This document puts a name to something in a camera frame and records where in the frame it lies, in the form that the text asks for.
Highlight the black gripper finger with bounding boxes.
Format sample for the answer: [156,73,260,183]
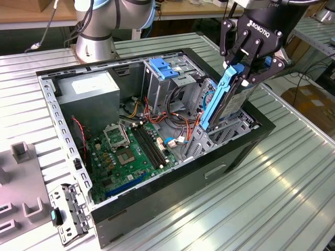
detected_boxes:
[219,18,252,68]
[242,39,286,86]

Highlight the hard disk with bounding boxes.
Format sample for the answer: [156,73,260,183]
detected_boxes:
[200,62,259,133]

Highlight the grey metal disk bay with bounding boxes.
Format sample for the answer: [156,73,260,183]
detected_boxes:
[182,109,260,162]

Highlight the white low table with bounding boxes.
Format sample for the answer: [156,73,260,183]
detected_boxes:
[263,72,319,97]

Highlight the wooden desk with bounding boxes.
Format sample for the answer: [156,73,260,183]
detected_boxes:
[0,0,245,31]

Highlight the cardboard box with labels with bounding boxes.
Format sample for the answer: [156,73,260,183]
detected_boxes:
[281,83,335,136]

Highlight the grey metal drive cage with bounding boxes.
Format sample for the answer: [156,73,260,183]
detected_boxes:
[141,53,207,116]

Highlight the black RAM slot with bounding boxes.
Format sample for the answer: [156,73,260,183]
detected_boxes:
[139,121,170,163]
[136,123,167,165]
[132,124,164,168]
[130,125,161,169]

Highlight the metal socket cover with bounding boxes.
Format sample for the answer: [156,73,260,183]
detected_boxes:
[103,122,130,151]

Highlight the black open PC case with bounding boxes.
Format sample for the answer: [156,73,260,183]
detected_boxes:
[35,47,277,249]

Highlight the grey power supply unit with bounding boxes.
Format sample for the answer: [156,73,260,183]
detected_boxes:
[55,70,121,136]

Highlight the CPU socket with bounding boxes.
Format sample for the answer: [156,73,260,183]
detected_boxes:
[116,147,137,165]

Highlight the green motherboard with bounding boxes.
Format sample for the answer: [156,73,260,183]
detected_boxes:
[85,121,181,206]

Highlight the blue expansion slot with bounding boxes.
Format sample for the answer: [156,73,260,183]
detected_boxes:
[104,173,148,199]

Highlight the small cardboard box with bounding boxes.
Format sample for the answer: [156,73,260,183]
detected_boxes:
[36,0,54,13]

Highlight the black latch with teal tab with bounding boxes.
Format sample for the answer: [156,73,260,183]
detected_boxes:
[49,208,65,227]

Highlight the grey parts rack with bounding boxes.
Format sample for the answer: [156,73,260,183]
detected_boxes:
[0,141,60,251]

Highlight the small grey wrist camera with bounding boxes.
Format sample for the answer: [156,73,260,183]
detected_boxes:
[264,48,293,69]

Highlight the blue data wire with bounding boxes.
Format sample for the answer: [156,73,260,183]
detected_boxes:
[202,90,219,118]

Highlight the blue plastic drive bracket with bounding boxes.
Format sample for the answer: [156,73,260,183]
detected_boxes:
[149,58,180,81]

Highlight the orange red wire bundle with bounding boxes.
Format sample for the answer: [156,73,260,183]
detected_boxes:
[143,103,205,143]

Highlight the yellow black power wires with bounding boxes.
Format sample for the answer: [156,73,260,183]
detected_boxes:
[122,96,143,120]

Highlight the red black fan wire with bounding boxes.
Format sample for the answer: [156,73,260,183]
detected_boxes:
[71,117,88,157]

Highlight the black dangling cable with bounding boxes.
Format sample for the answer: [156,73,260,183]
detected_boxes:
[24,0,60,53]

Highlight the metal slot retention bracket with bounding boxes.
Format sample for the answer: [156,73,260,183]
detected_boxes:
[48,182,92,246]

